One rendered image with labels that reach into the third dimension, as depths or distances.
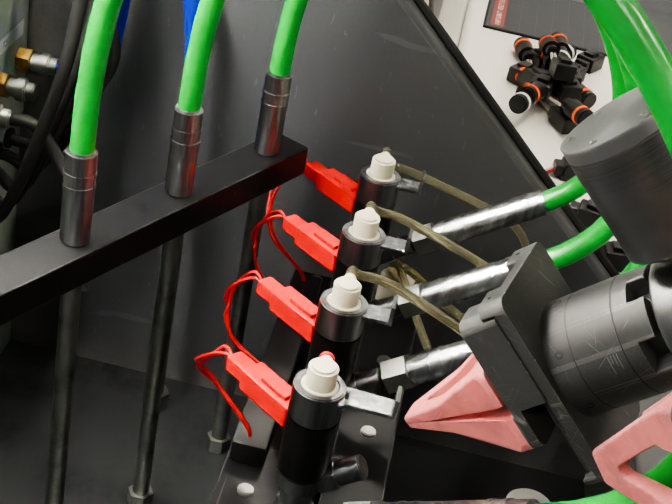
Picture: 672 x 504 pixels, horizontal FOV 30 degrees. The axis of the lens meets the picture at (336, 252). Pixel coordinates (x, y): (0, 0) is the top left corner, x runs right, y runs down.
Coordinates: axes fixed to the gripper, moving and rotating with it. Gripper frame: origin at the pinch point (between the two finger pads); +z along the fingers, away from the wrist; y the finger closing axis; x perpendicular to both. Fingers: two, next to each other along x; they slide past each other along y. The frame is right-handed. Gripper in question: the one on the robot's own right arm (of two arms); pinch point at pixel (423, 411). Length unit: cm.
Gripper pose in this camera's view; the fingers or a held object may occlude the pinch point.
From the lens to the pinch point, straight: 64.9
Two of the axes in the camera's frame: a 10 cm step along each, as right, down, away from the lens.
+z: -7.4, 3.5, 5.7
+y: -5.4, -8.2, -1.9
